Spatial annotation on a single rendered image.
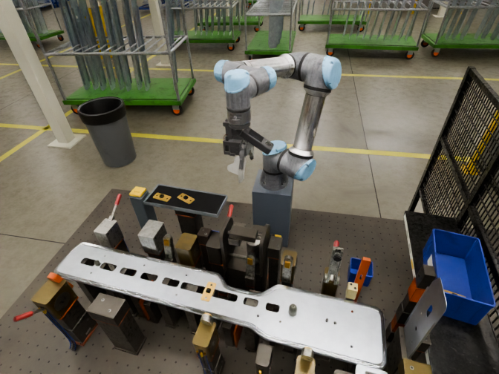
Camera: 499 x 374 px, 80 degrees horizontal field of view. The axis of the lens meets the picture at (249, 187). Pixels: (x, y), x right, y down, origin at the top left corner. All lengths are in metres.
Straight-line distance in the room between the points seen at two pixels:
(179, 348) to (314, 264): 0.80
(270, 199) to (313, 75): 0.63
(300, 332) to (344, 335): 0.16
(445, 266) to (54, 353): 1.72
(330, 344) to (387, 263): 0.78
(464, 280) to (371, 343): 0.47
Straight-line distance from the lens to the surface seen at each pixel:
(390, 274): 1.80
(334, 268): 1.21
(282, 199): 1.52
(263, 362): 1.16
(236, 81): 0.90
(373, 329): 1.26
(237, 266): 1.38
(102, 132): 3.75
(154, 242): 1.39
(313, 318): 1.23
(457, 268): 1.51
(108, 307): 1.33
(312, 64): 1.29
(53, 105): 4.70
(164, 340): 1.57
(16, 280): 3.21
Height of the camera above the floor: 2.08
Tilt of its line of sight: 39 degrees down
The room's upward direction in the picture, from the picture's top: 3 degrees counter-clockwise
